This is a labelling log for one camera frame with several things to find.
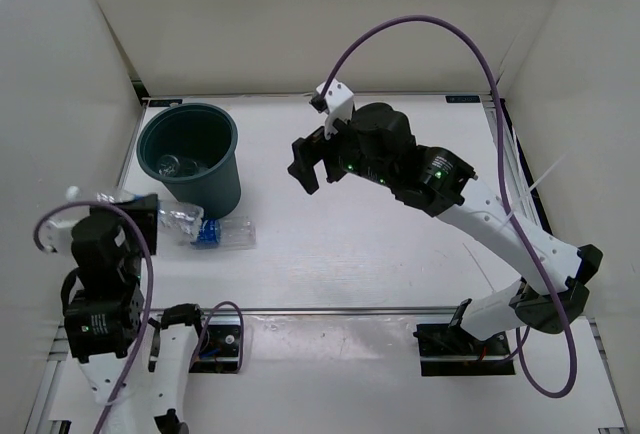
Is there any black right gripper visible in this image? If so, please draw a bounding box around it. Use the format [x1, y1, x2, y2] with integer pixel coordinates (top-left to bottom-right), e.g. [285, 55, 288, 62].
[288, 110, 396, 196]

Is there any clear bottle small blue label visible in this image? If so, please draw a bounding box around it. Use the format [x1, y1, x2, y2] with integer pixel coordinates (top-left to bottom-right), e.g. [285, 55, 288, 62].
[65, 186, 204, 244]

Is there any clear plastic bottle white cap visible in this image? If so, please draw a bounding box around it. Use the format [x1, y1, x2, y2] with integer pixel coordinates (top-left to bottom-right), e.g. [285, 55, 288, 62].
[156, 154, 208, 178]

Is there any clear bottle large blue label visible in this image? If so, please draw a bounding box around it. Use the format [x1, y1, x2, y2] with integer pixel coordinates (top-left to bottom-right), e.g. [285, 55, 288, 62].
[191, 217, 256, 250]

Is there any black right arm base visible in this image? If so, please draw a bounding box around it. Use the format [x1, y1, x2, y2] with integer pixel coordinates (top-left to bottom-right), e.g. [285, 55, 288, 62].
[413, 323, 515, 377]

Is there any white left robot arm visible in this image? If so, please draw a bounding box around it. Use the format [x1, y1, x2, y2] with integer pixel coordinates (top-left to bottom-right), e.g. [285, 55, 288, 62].
[61, 194, 210, 433]

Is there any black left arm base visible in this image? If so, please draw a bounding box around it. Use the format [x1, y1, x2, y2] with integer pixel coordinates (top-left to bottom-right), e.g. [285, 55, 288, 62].
[189, 313, 244, 374]

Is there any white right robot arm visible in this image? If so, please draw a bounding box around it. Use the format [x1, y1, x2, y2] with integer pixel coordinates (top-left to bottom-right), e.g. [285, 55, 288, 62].
[288, 103, 603, 354]

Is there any dark green plastic bin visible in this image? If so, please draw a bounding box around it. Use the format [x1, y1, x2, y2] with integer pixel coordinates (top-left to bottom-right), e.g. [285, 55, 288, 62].
[136, 103, 241, 219]

